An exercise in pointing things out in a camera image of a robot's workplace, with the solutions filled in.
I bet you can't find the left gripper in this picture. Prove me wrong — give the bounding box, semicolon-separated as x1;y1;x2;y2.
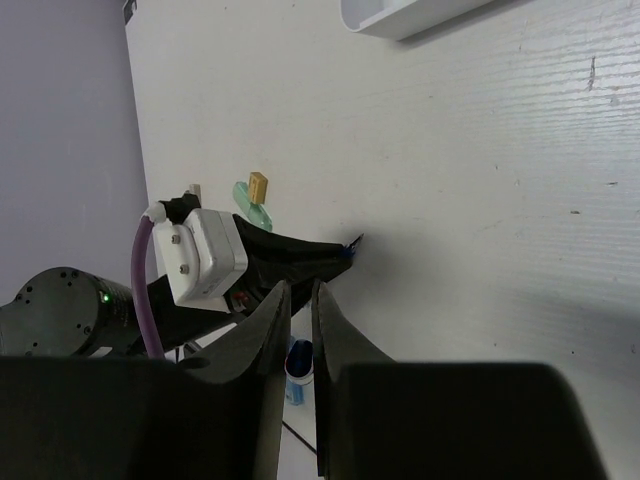
148;214;360;350

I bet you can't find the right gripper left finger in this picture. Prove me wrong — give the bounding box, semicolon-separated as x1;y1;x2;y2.
1;282;291;479

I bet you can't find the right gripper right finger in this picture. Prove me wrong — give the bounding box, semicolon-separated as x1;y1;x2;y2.
312;282;607;479

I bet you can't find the blue pen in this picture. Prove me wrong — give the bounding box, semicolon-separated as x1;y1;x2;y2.
284;336;314;406

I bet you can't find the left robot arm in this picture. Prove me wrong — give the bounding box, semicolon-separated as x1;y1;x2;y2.
1;215;359;357

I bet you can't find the green stapler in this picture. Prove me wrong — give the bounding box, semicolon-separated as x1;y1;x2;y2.
232;181;273;232

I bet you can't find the small brown eraser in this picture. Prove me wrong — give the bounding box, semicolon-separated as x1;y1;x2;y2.
248;172;268;205

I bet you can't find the beige eraser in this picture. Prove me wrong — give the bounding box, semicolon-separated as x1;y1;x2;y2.
189;184;201;198

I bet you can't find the white divided tray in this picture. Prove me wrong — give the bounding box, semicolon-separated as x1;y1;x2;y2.
339;0;528;42

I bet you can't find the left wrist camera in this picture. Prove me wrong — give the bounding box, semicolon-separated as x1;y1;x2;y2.
155;208;248;313

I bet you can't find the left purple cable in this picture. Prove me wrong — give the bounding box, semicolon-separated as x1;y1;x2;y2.
129;201;168;360

